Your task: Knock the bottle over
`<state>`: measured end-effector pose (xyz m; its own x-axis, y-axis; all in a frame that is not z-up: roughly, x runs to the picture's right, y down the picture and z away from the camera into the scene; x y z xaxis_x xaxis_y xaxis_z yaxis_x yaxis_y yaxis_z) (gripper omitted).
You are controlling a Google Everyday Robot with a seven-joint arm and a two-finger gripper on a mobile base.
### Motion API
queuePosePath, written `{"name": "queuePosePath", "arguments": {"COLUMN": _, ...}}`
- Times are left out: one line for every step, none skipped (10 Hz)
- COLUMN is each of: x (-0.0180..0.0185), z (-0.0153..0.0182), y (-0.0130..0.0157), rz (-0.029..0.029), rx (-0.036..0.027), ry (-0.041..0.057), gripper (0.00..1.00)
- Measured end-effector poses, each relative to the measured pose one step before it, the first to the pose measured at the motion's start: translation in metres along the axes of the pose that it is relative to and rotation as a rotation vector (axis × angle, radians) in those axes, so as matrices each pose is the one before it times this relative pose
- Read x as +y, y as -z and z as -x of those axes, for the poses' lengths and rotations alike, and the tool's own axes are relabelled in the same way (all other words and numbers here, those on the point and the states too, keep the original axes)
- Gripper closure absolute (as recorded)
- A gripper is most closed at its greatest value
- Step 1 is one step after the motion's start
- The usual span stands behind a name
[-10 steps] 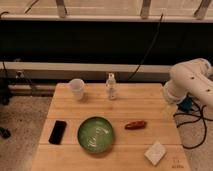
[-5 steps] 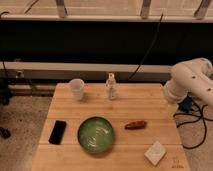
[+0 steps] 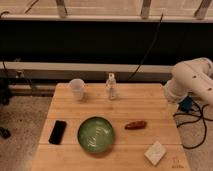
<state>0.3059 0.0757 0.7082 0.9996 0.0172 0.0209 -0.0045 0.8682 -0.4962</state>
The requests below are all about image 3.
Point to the black smartphone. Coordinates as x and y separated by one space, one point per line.
57 132

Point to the green bowl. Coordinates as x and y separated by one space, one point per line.
95 135

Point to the clear plastic bottle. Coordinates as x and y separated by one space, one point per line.
111 86

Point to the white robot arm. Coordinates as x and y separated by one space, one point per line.
190 76

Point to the red-brown chili pepper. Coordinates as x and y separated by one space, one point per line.
136 125

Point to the blue plug box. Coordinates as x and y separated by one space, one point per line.
186 104

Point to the black object on floor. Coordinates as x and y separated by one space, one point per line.
4 133

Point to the translucent plastic cup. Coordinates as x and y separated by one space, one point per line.
77 88

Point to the white sponge block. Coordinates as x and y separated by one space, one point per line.
155 153

